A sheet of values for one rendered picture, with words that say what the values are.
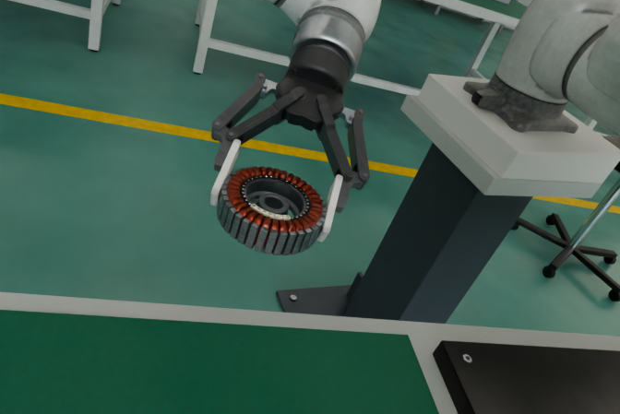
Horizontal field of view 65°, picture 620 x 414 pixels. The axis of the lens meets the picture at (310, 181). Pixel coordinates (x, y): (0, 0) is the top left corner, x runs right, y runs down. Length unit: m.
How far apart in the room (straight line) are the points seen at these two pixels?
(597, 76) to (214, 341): 0.73
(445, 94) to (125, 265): 1.01
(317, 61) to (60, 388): 0.41
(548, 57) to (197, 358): 0.79
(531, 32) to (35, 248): 1.35
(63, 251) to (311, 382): 1.21
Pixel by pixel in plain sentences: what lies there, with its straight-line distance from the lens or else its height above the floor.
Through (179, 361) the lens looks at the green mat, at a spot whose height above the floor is 0.75.
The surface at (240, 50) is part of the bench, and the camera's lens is 2.72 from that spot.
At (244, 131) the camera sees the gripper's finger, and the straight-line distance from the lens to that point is 0.54.
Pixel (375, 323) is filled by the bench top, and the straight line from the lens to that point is 0.52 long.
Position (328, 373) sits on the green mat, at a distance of 0.46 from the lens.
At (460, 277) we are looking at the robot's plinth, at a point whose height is 0.40.
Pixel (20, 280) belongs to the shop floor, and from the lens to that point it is 1.51.
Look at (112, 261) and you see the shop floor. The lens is 1.55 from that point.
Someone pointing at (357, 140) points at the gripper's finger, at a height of 0.86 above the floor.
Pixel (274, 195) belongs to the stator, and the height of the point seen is 0.81.
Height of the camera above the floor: 1.10
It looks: 31 degrees down
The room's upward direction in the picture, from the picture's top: 21 degrees clockwise
